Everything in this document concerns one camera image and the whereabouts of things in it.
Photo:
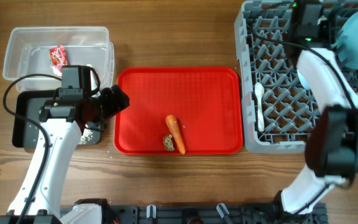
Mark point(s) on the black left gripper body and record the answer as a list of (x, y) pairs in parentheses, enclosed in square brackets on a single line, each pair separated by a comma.
[(106, 104)]

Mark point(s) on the red snack wrapper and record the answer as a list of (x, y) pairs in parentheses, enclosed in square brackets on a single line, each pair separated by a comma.
[(58, 58)]

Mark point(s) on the orange carrot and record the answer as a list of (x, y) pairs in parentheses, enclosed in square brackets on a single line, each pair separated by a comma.
[(174, 129)]

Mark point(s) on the brown shiitake mushroom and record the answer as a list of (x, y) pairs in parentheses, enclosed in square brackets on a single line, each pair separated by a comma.
[(168, 142)]

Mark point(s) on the white plastic spoon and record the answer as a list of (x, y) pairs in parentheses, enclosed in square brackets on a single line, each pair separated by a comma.
[(259, 92)]

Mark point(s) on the light blue small bowl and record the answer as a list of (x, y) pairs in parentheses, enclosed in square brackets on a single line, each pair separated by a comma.
[(303, 81)]

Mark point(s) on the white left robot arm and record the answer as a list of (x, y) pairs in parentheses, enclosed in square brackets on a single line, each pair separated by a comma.
[(62, 122)]

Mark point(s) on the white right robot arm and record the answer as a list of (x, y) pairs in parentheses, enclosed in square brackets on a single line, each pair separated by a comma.
[(331, 152)]

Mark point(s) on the grey dishwasher rack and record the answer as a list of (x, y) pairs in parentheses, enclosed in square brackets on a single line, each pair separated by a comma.
[(290, 112)]

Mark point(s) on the pile of white rice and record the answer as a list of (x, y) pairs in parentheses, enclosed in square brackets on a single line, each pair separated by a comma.
[(87, 137)]

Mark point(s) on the black tray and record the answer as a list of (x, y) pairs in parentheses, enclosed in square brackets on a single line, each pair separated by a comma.
[(25, 134)]

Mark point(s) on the clear plastic bin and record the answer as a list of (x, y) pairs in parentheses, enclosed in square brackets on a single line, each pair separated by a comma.
[(28, 52)]

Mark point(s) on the red serving tray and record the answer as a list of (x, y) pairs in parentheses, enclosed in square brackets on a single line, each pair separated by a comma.
[(204, 100)]

